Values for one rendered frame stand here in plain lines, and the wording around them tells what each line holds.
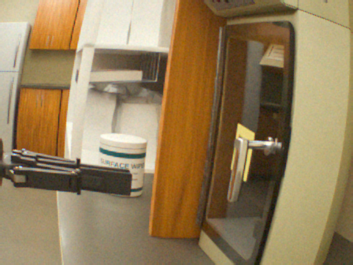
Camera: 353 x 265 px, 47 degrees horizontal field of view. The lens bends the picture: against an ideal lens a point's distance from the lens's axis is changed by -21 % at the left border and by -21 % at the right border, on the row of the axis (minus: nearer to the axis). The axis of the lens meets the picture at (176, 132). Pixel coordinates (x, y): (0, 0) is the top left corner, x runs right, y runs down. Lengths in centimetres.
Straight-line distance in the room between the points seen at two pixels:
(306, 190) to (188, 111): 39
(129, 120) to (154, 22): 40
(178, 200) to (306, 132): 43
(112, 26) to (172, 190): 111
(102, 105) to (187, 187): 103
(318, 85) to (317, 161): 11
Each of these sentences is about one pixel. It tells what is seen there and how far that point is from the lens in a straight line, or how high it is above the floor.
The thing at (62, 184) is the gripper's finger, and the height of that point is 114.
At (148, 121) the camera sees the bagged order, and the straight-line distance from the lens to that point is 188.
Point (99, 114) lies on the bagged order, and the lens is 195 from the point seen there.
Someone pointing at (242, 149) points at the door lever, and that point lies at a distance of 65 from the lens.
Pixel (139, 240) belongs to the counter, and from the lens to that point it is 98.
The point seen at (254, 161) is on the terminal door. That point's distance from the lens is 72.
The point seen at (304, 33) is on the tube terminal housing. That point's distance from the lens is 64.
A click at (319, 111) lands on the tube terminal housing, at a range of 66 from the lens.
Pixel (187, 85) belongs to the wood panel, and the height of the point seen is 126.
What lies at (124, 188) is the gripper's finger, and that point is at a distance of 62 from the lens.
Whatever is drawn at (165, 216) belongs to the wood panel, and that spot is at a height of 99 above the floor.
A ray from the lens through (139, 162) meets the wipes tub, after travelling 129.
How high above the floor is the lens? 129
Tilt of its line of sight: 7 degrees down
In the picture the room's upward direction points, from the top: 7 degrees clockwise
